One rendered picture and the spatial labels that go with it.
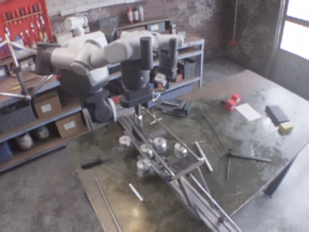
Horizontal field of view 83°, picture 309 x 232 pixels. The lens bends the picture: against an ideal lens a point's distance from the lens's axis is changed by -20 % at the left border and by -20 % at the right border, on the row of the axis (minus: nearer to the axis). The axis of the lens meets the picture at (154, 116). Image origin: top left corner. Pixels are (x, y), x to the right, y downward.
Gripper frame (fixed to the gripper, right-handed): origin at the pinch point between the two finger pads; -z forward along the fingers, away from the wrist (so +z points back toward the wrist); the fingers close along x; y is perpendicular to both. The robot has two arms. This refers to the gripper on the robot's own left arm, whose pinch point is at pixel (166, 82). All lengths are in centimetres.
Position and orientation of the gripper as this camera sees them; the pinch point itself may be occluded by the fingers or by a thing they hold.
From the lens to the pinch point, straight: 111.1
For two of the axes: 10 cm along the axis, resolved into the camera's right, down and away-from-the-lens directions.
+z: 0.4, -7.6, -6.5
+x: -8.4, -3.8, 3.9
